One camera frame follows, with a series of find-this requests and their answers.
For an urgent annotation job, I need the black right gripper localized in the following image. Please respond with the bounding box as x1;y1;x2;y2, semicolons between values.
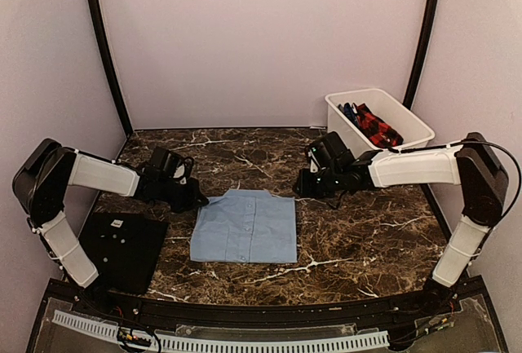
293;166;343;199

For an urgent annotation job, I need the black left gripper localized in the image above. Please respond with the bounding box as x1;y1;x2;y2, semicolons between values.
157;177;208;214

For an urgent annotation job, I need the light blue long sleeve shirt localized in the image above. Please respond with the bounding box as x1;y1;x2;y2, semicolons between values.
190;189;298;264

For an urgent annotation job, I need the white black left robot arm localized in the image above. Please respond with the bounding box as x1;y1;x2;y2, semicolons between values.
11;138;209;317

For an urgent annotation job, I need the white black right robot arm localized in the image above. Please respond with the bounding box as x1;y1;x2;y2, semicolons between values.
294;132;521;315

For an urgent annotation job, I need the blue black plaid shirt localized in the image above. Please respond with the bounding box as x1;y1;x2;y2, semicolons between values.
338;103;359;128

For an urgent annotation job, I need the red black plaid shirt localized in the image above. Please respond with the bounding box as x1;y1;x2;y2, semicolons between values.
355;104;404;149

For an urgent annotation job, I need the white plastic bin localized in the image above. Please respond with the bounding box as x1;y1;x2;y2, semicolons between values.
324;88;436;154

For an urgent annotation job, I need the folded black shirt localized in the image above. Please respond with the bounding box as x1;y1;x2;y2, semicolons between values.
79;213;168;294

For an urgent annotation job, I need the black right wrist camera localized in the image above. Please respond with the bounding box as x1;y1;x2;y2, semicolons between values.
305;131;356;174

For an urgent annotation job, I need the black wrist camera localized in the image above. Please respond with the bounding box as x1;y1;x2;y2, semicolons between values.
305;131;356;174
148;147;183;178

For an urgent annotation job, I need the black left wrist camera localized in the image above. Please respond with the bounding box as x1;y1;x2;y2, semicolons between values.
148;147;183;178

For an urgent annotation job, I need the white slotted cable duct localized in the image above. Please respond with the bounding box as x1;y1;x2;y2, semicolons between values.
52;310;390;352

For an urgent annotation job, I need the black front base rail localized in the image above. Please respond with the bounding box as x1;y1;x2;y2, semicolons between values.
27;277;508;352

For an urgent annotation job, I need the black right corner post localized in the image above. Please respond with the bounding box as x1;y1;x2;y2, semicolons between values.
402;0;438;109

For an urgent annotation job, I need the black corner post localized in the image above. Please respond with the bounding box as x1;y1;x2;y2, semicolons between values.
87;0;134;138
402;0;438;109

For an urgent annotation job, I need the black left corner post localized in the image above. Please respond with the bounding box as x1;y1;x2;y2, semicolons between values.
87;0;134;138

